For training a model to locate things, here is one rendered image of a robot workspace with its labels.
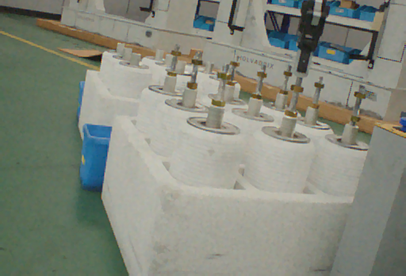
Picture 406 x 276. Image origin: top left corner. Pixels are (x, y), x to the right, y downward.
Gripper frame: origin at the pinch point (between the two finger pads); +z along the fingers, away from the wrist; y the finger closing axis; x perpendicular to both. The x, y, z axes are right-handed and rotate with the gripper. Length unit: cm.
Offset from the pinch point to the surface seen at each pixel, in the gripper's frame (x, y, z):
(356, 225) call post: -11.0, -11.9, 18.1
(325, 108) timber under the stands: -33, 205, 28
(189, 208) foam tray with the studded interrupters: 10.5, -14.0, 20.2
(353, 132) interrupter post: -10.7, 4.7, 8.8
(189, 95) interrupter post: 15.9, 4.0, 8.9
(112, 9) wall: 264, 683, 1
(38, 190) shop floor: 44, 14, 36
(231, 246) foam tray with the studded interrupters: 4.0, -10.5, 25.5
